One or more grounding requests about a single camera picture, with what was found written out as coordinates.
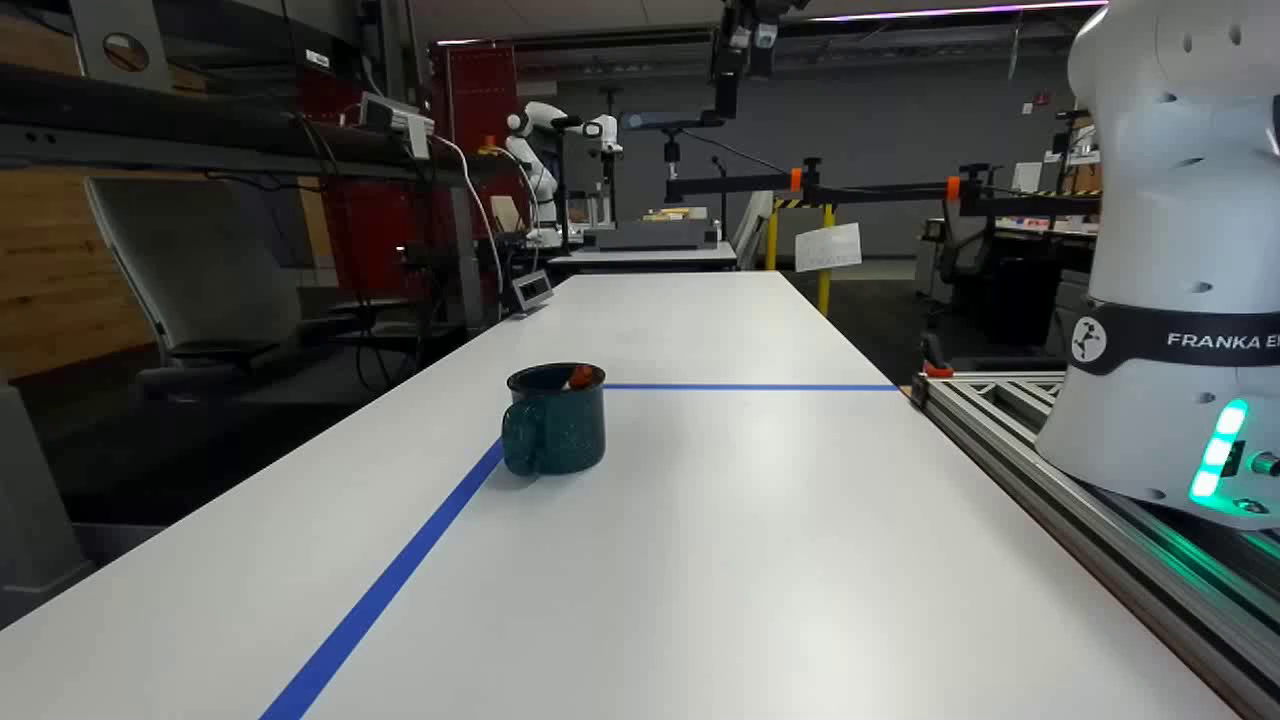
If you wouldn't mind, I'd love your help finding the long blue tape strip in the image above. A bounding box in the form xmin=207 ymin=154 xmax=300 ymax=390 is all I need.
xmin=255 ymin=438 xmax=511 ymax=720

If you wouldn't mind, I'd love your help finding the black bar with orange clamps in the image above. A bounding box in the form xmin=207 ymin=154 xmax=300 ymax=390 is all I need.
xmin=665 ymin=155 xmax=1112 ymax=223

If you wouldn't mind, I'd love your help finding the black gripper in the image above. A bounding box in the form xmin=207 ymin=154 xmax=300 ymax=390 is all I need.
xmin=714 ymin=0 xmax=762 ymax=130

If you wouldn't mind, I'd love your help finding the plywood panel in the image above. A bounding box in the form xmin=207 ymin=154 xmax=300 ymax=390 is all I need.
xmin=0 ymin=170 xmax=162 ymax=384

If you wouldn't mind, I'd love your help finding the white power adapter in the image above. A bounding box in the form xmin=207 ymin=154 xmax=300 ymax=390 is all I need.
xmin=358 ymin=91 xmax=439 ymax=166

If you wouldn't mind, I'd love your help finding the aluminium extrusion base frame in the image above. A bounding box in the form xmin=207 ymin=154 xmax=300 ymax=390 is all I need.
xmin=910 ymin=368 xmax=1280 ymax=720

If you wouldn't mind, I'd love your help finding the small white background robot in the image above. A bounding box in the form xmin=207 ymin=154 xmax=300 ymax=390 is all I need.
xmin=502 ymin=95 xmax=627 ymax=252

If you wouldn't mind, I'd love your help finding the dark metal shelf beam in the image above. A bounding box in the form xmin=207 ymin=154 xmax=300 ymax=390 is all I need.
xmin=0 ymin=60 xmax=451 ymax=189

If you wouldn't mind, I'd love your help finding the black equipment cart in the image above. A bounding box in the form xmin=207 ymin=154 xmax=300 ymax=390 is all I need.
xmin=918 ymin=195 xmax=1105 ymax=374

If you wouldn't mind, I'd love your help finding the tall yellow post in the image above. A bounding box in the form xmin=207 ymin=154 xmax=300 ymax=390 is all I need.
xmin=813 ymin=195 xmax=840 ymax=320

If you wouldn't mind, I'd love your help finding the short blue tape strip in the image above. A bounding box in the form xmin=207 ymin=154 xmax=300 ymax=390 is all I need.
xmin=602 ymin=379 xmax=900 ymax=398

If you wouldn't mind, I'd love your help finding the white hanging cable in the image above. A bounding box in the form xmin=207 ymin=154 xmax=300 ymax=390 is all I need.
xmin=427 ymin=130 xmax=521 ymax=312

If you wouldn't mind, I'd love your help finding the white background table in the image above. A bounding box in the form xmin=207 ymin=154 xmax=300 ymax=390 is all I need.
xmin=541 ymin=238 xmax=745 ymax=280

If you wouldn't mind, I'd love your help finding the red cabinet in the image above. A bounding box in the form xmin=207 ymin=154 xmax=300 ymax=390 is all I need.
xmin=427 ymin=36 xmax=527 ymax=159

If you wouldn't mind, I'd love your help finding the white paper sign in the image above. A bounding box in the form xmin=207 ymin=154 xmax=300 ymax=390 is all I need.
xmin=793 ymin=220 xmax=869 ymax=275

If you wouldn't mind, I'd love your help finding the small grey display device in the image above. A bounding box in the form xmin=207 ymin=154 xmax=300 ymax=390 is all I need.
xmin=504 ymin=268 xmax=560 ymax=318

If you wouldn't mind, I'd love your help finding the dark green enamel mug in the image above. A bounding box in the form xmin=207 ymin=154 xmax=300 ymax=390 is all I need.
xmin=497 ymin=362 xmax=611 ymax=480

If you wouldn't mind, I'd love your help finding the grey office chair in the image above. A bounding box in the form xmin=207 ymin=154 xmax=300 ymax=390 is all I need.
xmin=83 ymin=178 xmax=310 ymax=400

